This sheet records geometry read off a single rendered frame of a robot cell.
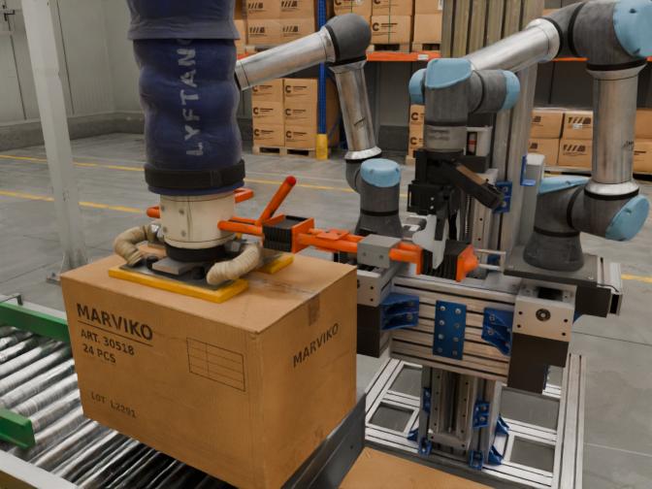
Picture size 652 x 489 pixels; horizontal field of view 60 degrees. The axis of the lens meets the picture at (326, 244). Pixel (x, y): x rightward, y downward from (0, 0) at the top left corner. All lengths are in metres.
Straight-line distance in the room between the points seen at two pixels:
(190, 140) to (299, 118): 7.99
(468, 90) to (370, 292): 0.73
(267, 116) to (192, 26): 8.28
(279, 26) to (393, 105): 2.32
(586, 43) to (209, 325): 0.98
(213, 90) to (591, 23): 0.79
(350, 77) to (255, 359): 0.93
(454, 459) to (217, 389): 1.14
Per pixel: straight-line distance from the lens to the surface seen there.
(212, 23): 1.22
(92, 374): 1.54
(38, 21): 4.26
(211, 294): 1.21
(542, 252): 1.56
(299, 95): 9.15
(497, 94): 1.06
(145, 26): 1.23
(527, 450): 2.28
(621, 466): 2.69
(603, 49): 1.35
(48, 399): 2.05
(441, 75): 0.99
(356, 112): 1.72
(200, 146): 1.22
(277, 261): 1.37
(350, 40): 1.57
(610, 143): 1.41
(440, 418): 2.00
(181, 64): 1.21
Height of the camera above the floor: 1.57
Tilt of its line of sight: 19 degrees down
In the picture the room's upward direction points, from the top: straight up
